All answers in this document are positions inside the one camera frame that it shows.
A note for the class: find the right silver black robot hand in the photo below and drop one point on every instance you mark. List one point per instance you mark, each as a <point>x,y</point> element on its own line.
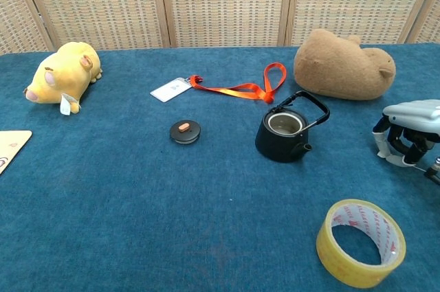
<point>412,113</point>

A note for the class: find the black cast iron teapot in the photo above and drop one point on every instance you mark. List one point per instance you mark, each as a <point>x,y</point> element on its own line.
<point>278,147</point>

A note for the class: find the black teapot lid orange knob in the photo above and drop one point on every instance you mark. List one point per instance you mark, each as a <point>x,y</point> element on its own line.
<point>185,134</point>

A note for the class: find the brown capybara plush toy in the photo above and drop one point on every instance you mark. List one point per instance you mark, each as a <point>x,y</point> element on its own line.
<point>337,68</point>

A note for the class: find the yellow hamster plush toy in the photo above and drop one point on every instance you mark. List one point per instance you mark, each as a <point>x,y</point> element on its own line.
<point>65,72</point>

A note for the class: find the yellow clear tape roll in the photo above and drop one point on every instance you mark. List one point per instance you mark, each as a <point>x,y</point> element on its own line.
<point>331,257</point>

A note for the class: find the beige card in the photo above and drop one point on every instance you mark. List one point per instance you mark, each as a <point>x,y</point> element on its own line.
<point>12,144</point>

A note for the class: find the white ID badge card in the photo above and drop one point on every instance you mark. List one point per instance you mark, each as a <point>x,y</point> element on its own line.
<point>170,90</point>

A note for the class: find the woven wooden folding screen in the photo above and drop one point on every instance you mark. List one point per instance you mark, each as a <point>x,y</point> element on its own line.
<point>223,3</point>

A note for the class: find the blue felt table cover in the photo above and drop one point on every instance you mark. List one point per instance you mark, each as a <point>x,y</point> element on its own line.
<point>206,220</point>

